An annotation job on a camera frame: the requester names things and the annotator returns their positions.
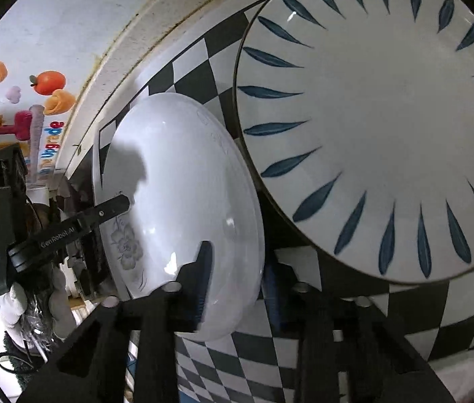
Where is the white floral plate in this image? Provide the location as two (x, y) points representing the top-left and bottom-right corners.
(100, 93), (265, 342)
(429, 350), (474, 402)

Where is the blue leaf pattern plate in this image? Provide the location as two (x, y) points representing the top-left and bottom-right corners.
(233, 0), (474, 284)

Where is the colourful wall sticker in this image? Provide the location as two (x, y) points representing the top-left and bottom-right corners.
(0, 61), (77, 186)

